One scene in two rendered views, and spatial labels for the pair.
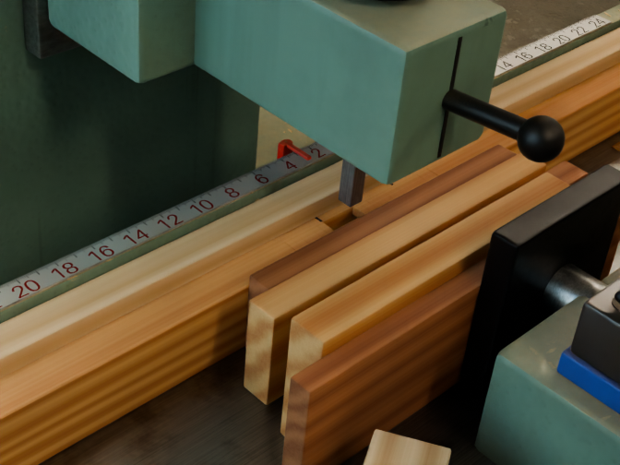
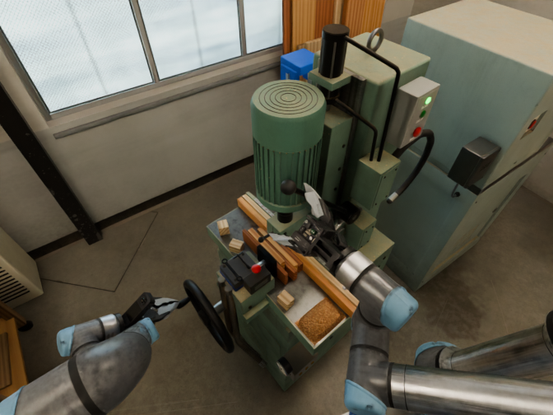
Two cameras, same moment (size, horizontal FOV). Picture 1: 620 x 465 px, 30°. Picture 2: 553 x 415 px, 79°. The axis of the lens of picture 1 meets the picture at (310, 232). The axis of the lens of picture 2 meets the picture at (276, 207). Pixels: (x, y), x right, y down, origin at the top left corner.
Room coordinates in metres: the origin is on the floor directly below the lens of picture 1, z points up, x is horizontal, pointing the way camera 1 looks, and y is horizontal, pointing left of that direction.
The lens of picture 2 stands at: (0.55, -0.71, 1.91)
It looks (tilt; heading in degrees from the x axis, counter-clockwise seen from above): 49 degrees down; 98
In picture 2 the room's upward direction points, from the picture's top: straight up
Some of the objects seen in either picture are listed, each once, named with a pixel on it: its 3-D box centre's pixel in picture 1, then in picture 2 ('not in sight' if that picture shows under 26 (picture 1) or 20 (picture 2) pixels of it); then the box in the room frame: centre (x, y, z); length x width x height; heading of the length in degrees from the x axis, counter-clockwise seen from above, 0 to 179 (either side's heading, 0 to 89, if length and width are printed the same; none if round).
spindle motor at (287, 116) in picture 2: not in sight; (286, 151); (0.48, -0.02, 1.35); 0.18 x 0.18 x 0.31
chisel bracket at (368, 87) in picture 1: (339, 50); (289, 223); (0.50, -0.01, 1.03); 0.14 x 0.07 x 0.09; 48
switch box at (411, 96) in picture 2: not in sight; (410, 114); (0.80, 0.12, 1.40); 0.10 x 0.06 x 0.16; 48
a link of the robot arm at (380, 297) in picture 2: not in sight; (383, 298); (0.72, -0.39, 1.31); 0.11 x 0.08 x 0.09; 138
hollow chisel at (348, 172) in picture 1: (354, 160); not in sight; (0.48, -0.02, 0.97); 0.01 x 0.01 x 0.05; 48
